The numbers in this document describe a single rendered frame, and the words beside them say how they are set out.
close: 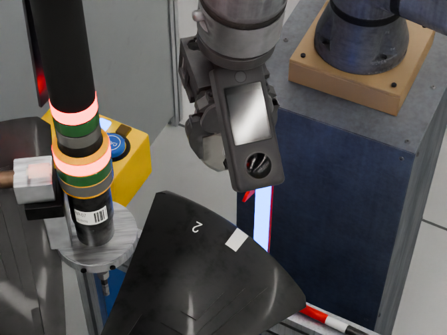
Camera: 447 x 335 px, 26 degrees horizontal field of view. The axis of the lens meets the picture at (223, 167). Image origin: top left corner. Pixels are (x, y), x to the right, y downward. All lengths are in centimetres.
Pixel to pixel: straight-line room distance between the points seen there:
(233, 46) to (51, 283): 30
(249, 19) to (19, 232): 32
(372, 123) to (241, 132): 70
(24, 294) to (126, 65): 153
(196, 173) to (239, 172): 189
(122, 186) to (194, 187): 133
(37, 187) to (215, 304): 42
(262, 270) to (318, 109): 45
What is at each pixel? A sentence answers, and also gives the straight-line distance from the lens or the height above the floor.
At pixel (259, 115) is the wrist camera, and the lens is 87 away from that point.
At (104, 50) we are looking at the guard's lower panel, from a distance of 231.
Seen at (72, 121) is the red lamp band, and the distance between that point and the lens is 70.
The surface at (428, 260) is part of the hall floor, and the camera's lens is 263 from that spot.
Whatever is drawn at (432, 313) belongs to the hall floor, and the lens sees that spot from 254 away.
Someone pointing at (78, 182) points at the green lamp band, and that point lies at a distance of 74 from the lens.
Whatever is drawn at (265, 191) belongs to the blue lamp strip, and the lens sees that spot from 126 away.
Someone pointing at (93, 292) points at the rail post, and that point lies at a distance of 175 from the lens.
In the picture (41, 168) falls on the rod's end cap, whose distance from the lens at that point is 76.
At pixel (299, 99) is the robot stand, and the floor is 100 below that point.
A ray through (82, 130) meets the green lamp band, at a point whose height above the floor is 161.
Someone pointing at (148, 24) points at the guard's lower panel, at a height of 48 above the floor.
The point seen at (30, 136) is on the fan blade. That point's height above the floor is 143.
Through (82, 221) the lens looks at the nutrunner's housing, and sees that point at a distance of 79.
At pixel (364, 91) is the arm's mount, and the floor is 103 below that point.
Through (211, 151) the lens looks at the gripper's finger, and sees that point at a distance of 97.
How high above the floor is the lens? 213
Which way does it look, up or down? 50 degrees down
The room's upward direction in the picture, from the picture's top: straight up
